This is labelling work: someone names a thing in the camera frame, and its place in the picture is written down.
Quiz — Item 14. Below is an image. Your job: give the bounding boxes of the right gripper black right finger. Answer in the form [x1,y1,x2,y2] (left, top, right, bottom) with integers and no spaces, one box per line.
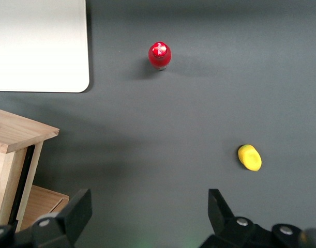
[199,189,316,248]

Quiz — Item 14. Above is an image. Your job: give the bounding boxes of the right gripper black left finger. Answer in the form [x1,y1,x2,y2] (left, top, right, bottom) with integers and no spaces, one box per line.
[0,188,93,248]

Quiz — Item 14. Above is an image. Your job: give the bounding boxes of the yellow lemon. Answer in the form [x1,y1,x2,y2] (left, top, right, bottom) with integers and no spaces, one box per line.
[237,144,263,172]

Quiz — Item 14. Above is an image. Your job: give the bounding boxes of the red drink bottle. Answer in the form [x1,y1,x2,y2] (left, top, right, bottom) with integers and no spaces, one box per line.
[147,41,173,71]

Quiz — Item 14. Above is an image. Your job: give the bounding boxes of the beige rectangular tray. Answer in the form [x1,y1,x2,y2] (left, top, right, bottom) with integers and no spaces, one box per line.
[0,0,91,94]

